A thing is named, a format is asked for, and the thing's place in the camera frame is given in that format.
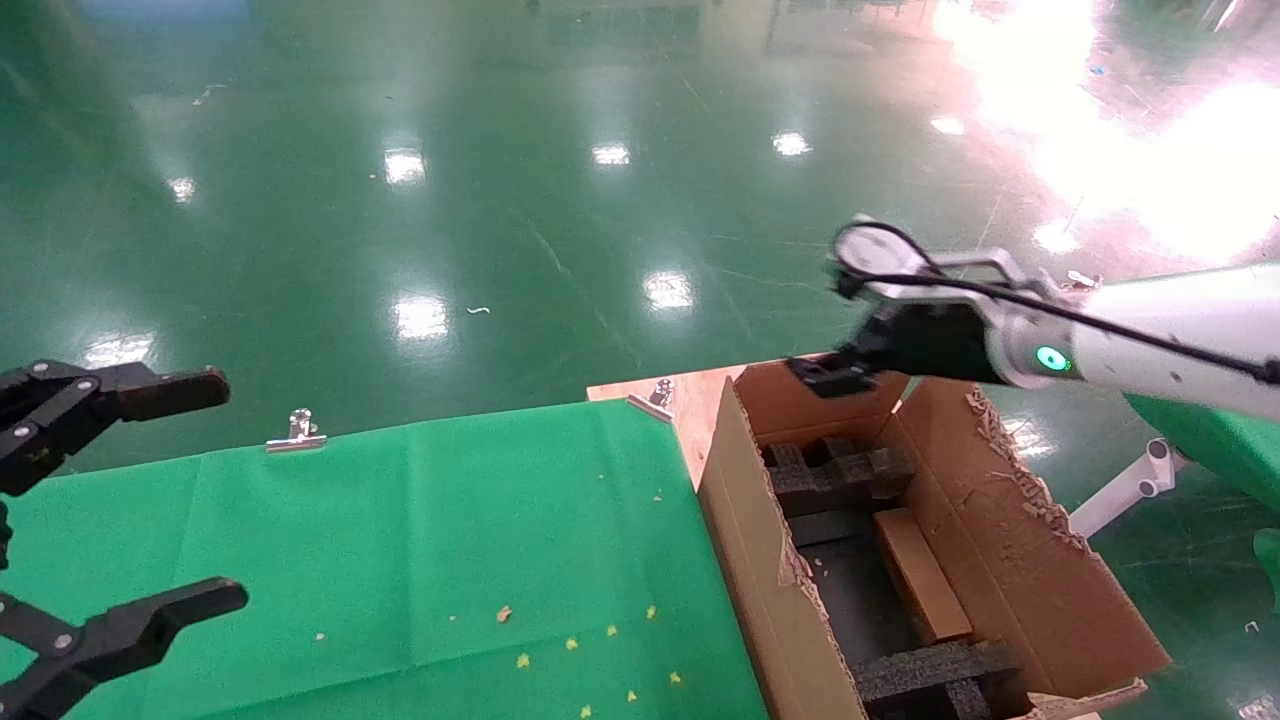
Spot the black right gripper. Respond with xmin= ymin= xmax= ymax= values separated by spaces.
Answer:
xmin=786 ymin=298 xmax=1007 ymax=400

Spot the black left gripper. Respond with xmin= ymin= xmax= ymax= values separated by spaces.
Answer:
xmin=0 ymin=362 xmax=250 ymax=720

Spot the small slim cardboard box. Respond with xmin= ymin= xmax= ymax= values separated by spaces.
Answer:
xmin=873 ymin=507 xmax=975 ymax=647

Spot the large open cardboard carton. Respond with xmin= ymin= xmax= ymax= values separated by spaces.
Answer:
xmin=697 ymin=358 xmax=1173 ymax=720

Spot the dark notched foam insert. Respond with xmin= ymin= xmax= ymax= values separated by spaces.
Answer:
xmin=850 ymin=640 xmax=1021 ymax=720
xmin=765 ymin=437 xmax=916 ymax=518

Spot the silver binder clip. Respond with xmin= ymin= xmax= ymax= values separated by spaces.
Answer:
xmin=627 ymin=378 xmax=677 ymax=423
xmin=265 ymin=408 xmax=329 ymax=454

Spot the green tablecloth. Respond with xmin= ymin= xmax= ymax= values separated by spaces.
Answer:
xmin=0 ymin=398 xmax=771 ymax=720

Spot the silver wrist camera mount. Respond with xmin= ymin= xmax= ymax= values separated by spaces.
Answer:
xmin=830 ymin=218 xmax=1063 ymax=306

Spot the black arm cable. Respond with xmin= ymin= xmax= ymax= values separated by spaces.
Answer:
xmin=833 ymin=220 xmax=1280 ymax=386

